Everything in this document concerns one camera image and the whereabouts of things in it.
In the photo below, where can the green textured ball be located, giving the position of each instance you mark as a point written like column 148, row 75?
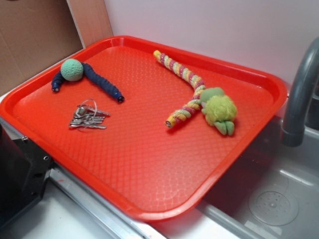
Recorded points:
column 72, row 70

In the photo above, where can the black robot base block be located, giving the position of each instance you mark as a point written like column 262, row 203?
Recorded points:
column 24, row 169

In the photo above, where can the multicolour striped rope toy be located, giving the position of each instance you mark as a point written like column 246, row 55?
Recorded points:
column 195, row 81

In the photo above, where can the bunch of silver keys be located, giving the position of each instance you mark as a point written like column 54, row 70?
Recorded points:
column 88, row 116

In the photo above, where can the brown cardboard panel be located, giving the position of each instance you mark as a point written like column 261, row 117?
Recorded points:
column 36, row 34

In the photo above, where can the green plush animal toy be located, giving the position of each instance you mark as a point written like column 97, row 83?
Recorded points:
column 219, row 110

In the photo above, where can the red plastic tray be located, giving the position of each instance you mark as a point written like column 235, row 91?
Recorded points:
column 148, row 171

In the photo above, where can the dark blue rope toy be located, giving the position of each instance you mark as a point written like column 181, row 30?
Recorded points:
column 95, row 78

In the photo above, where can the grey toy faucet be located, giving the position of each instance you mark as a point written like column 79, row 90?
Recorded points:
column 303, row 102

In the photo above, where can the grey toy sink basin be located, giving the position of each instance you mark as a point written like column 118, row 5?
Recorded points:
column 271, row 191

